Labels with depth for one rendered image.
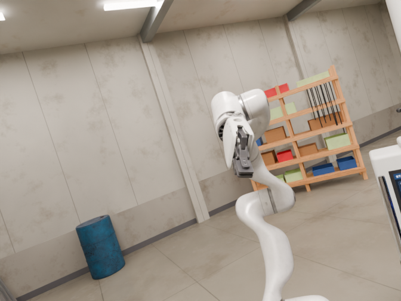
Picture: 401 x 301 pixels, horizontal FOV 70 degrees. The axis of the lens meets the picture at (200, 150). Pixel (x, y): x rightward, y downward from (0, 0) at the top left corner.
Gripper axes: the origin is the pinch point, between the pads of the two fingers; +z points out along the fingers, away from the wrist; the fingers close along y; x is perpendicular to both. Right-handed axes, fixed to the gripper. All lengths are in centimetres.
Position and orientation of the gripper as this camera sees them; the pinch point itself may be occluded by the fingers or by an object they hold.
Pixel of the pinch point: (244, 168)
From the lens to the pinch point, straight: 60.9
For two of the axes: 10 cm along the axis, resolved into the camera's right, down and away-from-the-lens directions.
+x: -9.9, -0.3, -1.0
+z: 0.6, 5.7, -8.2
